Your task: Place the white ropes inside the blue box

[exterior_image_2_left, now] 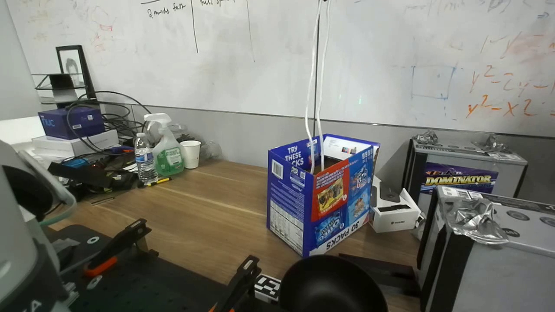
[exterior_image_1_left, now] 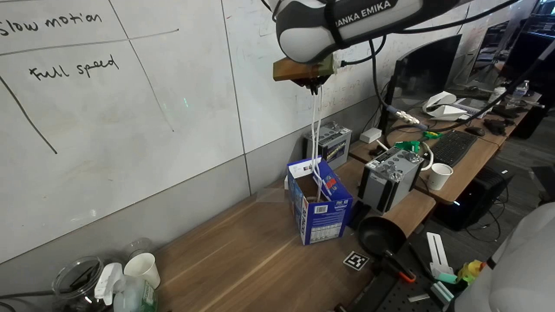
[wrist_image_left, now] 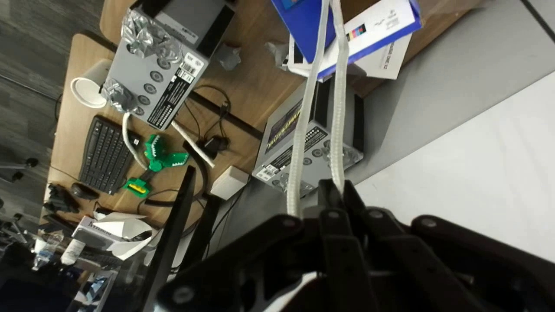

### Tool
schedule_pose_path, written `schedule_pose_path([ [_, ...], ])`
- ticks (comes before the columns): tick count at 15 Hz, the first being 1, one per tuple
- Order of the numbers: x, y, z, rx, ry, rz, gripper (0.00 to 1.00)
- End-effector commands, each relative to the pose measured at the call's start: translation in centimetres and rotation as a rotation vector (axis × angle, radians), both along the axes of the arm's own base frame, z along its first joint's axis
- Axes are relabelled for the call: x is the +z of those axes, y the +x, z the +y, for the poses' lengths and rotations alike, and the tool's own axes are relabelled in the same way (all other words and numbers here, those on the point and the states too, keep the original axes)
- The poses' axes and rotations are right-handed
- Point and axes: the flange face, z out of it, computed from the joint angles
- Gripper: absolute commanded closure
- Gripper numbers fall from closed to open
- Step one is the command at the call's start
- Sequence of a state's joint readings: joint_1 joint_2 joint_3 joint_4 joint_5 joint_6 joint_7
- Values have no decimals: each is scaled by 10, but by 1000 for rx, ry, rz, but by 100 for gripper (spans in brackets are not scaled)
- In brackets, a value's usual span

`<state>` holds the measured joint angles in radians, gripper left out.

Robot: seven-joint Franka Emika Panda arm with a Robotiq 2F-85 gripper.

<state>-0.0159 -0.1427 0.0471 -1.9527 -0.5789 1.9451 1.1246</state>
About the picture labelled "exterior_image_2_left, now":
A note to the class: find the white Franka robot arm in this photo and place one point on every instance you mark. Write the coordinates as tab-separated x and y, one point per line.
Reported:
18	248

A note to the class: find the blue cardboard box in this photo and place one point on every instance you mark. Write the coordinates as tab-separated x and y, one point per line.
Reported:
289	201

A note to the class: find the flat white box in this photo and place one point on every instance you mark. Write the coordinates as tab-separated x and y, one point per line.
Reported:
75	144

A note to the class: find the white paper cup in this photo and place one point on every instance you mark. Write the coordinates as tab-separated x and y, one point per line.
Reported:
191	154

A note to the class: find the yellow pen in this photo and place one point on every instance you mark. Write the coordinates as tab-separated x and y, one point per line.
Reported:
157	180

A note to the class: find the black white fiducial tag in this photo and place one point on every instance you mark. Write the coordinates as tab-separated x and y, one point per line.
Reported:
268	286

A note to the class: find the white small device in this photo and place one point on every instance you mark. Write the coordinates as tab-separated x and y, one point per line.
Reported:
393	218

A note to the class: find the clear plastic water bottle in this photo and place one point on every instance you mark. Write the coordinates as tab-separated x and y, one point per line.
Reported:
145	164

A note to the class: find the white whiteboard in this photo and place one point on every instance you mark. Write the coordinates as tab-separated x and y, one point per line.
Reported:
375	57

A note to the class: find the black clamp orange grip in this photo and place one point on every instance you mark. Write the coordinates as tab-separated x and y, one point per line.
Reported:
124	235

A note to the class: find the pile of black tools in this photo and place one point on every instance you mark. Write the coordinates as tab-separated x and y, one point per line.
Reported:
93	170

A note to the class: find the crumpled aluminium foil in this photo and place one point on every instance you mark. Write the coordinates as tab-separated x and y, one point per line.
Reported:
474	218

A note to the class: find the dark blue carton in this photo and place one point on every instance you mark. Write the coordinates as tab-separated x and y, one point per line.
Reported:
70	121

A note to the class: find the black metal stand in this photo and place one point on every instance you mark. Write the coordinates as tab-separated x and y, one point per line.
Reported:
61	86

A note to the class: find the black picture frame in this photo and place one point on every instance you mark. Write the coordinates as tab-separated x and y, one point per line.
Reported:
74	66

